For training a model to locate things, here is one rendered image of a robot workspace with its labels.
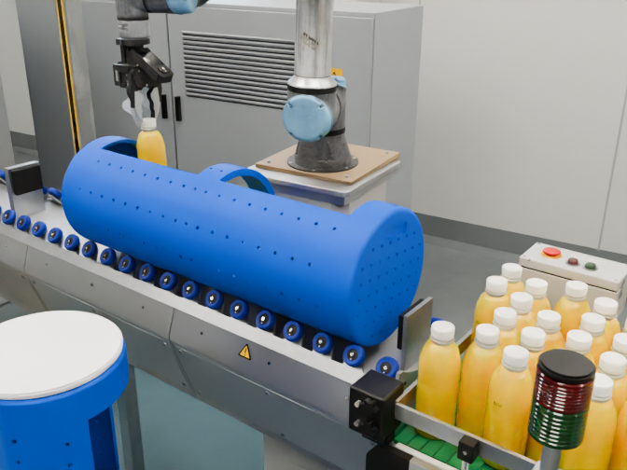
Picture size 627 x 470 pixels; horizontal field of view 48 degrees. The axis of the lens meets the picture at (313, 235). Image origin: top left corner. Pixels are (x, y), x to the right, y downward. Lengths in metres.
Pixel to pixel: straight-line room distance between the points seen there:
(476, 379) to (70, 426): 0.67
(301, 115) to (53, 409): 0.84
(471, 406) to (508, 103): 2.98
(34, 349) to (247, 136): 2.15
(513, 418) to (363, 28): 2.02
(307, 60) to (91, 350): 0.79
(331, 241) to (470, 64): 2.90
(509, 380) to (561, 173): 3.00
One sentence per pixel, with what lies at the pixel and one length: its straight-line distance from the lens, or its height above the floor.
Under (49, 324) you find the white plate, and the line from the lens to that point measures 1.40.
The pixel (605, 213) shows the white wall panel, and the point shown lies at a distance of 4.10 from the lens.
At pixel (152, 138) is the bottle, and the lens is 1.81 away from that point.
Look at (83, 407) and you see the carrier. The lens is 1.25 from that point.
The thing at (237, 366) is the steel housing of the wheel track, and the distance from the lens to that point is 1.56.
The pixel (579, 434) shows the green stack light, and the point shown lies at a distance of 0.89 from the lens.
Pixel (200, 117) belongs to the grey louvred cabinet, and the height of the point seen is 0.92.
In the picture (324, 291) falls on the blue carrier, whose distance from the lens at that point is 1.30.
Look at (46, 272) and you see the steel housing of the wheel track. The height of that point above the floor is 0.86.
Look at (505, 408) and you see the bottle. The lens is 1.17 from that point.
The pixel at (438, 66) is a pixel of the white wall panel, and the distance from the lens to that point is 4.17.
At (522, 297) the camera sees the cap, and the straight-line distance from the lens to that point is 1.33.
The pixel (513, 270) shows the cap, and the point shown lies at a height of 1.11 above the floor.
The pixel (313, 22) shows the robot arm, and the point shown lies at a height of 1.53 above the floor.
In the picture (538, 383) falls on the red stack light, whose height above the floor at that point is 1.23.
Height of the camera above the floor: 1.69
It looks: 23 degrees down
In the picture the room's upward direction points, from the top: straight up
